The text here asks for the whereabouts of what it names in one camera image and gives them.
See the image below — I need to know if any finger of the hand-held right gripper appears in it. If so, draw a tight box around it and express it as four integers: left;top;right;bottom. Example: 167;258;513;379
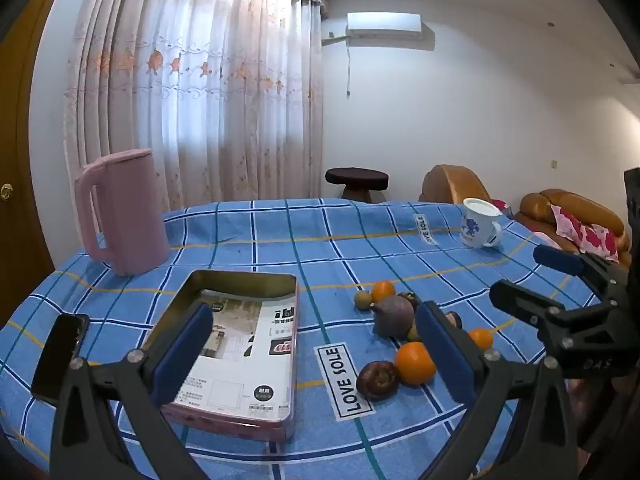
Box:
489;280;608;333
532;244;626;306

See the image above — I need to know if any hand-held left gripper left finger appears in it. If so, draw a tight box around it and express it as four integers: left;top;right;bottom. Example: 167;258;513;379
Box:
50;302;216;480

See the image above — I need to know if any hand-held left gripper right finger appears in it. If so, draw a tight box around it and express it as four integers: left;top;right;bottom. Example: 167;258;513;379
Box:
414;301;581;480

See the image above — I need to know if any large purple fruit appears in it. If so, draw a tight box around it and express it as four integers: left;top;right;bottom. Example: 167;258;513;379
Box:
372;295;416;338

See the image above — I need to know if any dark wrinkled passion fruit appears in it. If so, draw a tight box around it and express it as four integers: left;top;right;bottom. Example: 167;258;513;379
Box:
356;361;401;402

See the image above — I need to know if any rectangular metal tin box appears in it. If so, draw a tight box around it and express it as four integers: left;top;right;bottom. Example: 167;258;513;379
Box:
142;270;299;443

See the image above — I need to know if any large orange mandarin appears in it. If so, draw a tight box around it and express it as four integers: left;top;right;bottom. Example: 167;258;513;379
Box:
395;341;437;386

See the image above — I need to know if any pink floral pillow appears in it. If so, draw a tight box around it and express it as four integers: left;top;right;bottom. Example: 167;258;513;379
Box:
550;204;621;261

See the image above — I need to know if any printed paper sheet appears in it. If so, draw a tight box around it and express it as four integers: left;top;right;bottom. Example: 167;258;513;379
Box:
172;289;293;411

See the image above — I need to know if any brown leather sofa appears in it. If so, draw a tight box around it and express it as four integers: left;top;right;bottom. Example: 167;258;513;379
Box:
515;189;633;267

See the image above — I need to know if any white cup with blue print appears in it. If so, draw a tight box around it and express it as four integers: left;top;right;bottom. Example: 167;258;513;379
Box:
460;198;503;249

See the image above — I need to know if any black smartphone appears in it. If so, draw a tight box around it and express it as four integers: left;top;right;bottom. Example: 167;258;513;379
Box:
31;313;91;401

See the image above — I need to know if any brown leather armchair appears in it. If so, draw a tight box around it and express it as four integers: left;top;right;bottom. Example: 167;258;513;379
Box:
419;164;493;206

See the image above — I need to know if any pink plastic jug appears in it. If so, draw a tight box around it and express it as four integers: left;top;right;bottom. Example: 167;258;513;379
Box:
74;148;171;277

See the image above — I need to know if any blue plaid tablecloth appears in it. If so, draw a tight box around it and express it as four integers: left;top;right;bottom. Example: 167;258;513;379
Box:
0;197;621;480

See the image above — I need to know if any dark round stool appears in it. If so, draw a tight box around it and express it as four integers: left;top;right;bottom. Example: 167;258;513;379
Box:
325;167;389;204

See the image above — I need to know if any wooden door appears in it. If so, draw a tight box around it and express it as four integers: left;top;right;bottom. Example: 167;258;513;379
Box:
0;0;63;328

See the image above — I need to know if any sheer floral curtain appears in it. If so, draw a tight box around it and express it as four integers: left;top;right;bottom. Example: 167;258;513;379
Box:
62;0;323;256

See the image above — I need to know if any white air conditioner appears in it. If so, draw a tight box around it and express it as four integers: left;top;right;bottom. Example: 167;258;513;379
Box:
346;11;424;41

